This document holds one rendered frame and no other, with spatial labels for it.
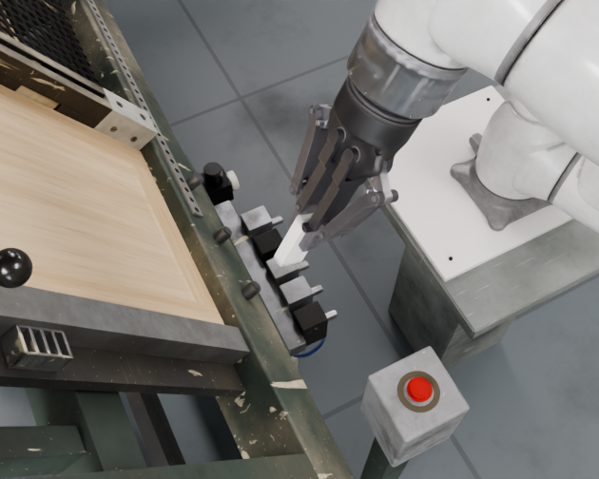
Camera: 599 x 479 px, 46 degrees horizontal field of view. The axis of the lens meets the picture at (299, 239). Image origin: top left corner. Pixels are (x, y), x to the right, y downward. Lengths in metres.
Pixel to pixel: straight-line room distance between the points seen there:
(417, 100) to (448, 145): 1.05
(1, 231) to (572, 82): 0.71
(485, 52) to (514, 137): 0.84
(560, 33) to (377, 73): 0.14
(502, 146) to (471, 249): 0.23
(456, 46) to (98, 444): 0.64
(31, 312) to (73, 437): 0.17
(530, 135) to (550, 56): 0.85
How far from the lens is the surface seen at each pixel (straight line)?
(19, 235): 0.99
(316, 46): 2.88
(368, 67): 0.58
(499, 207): 1.52
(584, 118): 0.51
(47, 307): 0.88
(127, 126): 1.39
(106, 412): 0.97
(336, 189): 0.67
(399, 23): 0.55
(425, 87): 0.57
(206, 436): 2.10
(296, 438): 1.15
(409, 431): 1.14
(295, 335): 1.38
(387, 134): 0.61
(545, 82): 0.52
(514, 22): 0.52
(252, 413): 1.19
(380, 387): 1.15
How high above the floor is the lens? 2.02
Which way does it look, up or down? 60 degrees down
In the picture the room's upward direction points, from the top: straight up
